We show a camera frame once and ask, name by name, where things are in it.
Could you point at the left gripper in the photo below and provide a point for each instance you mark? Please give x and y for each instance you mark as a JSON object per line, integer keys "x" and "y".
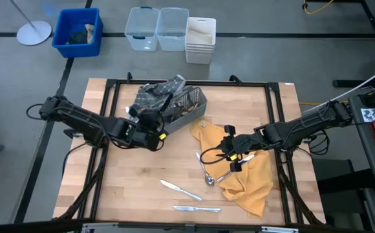
{"x": 145, "y": 136}

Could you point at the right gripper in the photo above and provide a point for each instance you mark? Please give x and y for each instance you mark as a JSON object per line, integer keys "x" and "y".
{"x": 245, "y": 144}

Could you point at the grey mesh cutlery basket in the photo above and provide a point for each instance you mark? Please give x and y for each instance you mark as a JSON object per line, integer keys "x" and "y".
{"x": 190, "y": 119}

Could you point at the silver spoon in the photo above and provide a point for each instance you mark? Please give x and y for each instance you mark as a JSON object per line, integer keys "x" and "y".
{"x": 210, "y": 180}

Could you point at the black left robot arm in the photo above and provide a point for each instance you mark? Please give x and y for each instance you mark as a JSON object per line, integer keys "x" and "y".
{"x": 84, "y": 121}

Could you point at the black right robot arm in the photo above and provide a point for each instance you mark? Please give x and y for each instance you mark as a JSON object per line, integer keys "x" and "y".
{"x": 304, "y": 127}

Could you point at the grey checked cloth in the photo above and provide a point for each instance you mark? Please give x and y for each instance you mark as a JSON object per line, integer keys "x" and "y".
{"x": 152, "y": 97}

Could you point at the silver table knife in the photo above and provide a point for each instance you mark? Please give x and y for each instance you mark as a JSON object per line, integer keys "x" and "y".
{"x": 190, "y": 195}
{"x": 200, "y": 209}
{"x": 223, "y": 177}

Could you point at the yellow cloth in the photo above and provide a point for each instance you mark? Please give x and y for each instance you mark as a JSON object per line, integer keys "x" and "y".
{"x": 252, "y": 194}

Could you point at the white plastic bin stack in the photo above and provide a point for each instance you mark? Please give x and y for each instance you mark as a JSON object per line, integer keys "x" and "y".
{"x": 198, "y": 55}

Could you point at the clear plastic bin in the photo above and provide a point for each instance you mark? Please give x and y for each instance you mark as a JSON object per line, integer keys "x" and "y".
{"x": 173, "y": 42}

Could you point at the blue plastic bin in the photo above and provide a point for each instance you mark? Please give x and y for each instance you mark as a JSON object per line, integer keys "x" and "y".
{"x": 77, "y": 51}

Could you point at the beige paper piece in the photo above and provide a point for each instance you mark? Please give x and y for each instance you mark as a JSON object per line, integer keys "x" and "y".
{"x": 90, "y": 32}

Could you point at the black aluminium crossbar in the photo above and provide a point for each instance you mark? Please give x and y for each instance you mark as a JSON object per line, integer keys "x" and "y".
{"x": 155, "y": 229}

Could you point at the dark cloth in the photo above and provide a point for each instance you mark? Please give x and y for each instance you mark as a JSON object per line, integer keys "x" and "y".
{"x": 77, "y": 38}

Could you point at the black metal floor stand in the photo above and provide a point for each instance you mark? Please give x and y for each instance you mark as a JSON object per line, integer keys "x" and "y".
{"x": 352, "y": 83}

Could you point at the grey round stand base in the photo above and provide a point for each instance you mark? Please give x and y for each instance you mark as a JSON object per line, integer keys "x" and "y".
{"x": 34, "y": 34}

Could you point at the black frame clamp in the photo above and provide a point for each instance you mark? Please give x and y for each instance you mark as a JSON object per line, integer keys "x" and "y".
{"x": 236, "y": 78}
{"x": 129, "y": 77}

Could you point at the silver bracket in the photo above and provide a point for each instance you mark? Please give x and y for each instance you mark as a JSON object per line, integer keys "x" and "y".
{"x": 100, "y": 229}
{"x": 279, "y": 230}

